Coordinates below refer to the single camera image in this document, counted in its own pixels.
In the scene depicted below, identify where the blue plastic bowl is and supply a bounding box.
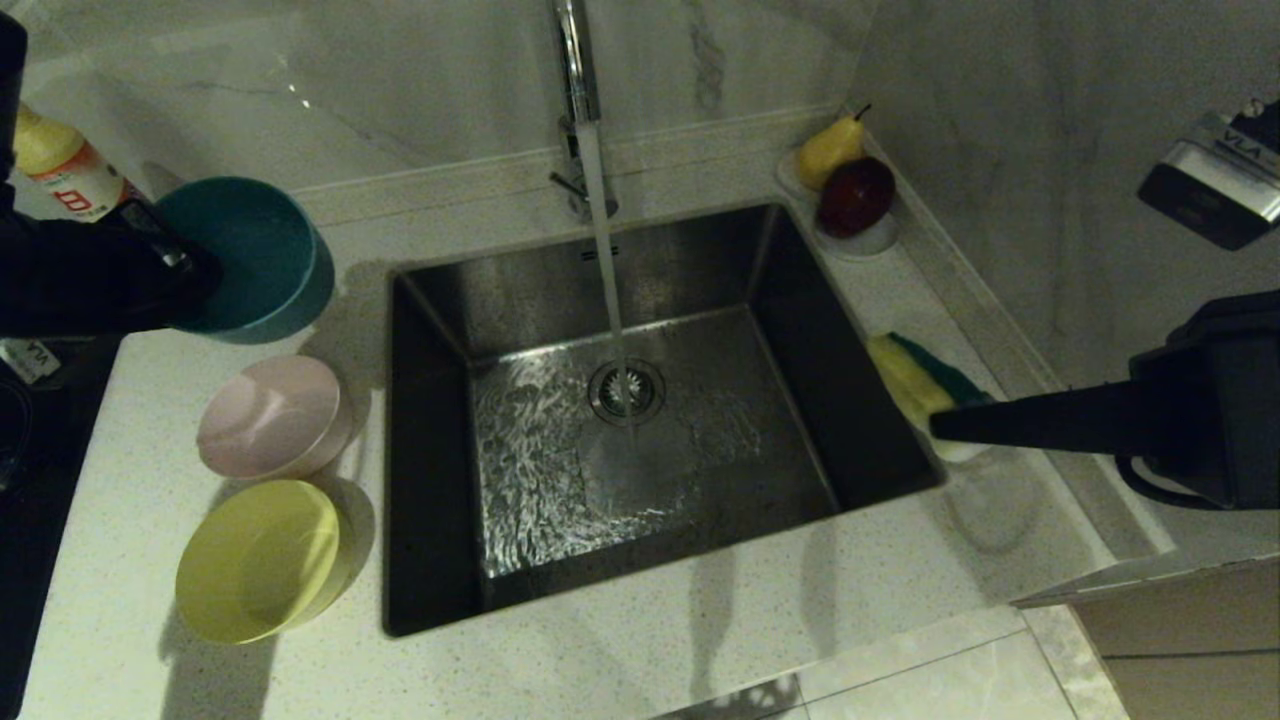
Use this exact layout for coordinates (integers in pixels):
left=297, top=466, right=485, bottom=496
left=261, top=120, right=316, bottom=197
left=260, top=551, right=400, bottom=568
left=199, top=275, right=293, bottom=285
left=155, top=177, right=336, bottom=346

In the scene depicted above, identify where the yellow detergent bottle red label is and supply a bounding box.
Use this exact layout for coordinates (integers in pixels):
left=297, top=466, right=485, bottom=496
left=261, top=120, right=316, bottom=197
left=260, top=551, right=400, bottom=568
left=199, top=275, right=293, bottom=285
left=12, top=100, right=129, bottom=223

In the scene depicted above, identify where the yellow and green sponge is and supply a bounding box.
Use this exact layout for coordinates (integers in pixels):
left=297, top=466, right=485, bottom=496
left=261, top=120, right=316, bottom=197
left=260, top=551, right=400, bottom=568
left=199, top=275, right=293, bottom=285
left=868, top=332, right=996, bottom=464

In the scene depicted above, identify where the pink plastic bowl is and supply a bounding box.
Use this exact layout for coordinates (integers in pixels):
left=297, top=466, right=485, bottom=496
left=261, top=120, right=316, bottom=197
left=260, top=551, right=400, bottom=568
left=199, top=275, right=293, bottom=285
left=196, top=355, right=353, bottom=481

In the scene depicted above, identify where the yellow plastic bowl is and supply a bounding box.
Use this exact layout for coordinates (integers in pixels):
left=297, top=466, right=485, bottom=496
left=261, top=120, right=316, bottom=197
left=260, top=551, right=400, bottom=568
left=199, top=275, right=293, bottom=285
left=175, top=480, right=353, bottom=646

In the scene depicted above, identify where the chrome faucet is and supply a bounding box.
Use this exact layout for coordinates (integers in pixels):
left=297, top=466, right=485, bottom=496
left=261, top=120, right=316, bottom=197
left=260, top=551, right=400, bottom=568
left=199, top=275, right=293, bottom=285
left=550, top=0, right=621, bottom=226

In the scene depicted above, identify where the stainless steel sink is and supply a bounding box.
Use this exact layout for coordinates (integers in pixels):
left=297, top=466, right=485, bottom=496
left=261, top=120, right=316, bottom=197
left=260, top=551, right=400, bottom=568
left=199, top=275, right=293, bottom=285
left=383, top=203, right=944, bottom=638

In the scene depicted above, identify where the metal sink drain strainer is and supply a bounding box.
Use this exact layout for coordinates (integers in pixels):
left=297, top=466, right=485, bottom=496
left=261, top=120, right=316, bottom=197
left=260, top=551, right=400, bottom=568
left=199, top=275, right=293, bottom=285
left=588, top=360, right=667, bottom=428

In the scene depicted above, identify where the light wooden cabinet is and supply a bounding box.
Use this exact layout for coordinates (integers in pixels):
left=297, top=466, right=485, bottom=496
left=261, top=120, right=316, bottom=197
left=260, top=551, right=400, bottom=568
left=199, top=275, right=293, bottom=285
left=1005, top=550, right=1280, bottom=720

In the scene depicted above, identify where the small white dish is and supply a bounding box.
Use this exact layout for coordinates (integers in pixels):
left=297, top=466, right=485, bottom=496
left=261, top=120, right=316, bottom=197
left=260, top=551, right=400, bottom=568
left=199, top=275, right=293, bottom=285
left=775, top=150, right=899, bottom=261

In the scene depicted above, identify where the black induction cooktop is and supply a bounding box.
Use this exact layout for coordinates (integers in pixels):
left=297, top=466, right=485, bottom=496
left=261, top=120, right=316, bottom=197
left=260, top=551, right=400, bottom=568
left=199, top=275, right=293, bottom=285
left=0, top=340, right=121, bottom=720

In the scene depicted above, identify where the dark red apple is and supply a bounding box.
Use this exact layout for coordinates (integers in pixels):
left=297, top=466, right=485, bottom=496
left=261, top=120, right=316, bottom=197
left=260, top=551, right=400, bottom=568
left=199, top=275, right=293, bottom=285
left=817, top=158, right=895, bottom=240

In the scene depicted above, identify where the yellow pear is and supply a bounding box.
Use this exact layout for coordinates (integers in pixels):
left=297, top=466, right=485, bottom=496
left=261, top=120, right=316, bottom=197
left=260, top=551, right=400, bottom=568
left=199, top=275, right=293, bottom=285
left=795, top=105, right=871, bottom=193

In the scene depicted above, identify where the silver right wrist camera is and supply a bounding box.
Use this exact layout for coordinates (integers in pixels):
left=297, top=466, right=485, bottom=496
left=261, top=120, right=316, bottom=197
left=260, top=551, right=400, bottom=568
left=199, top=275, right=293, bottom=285
left=1138, top=100, right=1280, bottom=251

